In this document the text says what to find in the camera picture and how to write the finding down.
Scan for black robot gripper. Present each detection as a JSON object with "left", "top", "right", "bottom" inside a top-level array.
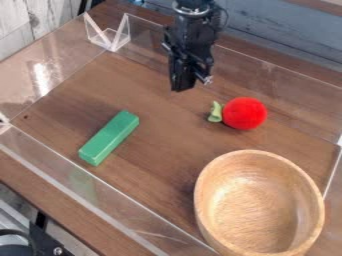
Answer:
[{"left": 163, "top": 0, "right": 221, "bottom": 92}]

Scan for red plush strawberry toy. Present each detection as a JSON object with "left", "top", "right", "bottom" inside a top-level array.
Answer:
[{"left": 207, "top": 97, "right": 267, "bottom": 130}]

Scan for clear acrylic corner bracket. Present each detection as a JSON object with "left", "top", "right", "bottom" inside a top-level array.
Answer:
[{"left": 82, "top": 13, "right": 130, "bottom": 52}]

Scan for clear acrylic enclosure wall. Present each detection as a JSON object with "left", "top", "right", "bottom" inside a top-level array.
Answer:
[{"left": 0, "top": 19, "right": 342, "bottom": 256}]

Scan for green rectangular block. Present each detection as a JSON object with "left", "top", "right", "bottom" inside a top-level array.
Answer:
[{"left": 78, "top": 111, "right": 140, "bottom": 166}]

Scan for black metal clamp bracket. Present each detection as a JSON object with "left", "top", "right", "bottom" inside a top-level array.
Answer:
[{"left": 0, "top": 213, "right": 77, "bottom": 256}]

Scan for wooden bowl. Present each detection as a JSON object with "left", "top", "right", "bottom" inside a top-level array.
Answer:
[{"left": 193, "top": 150, "right": 324, "bottom": 256}]

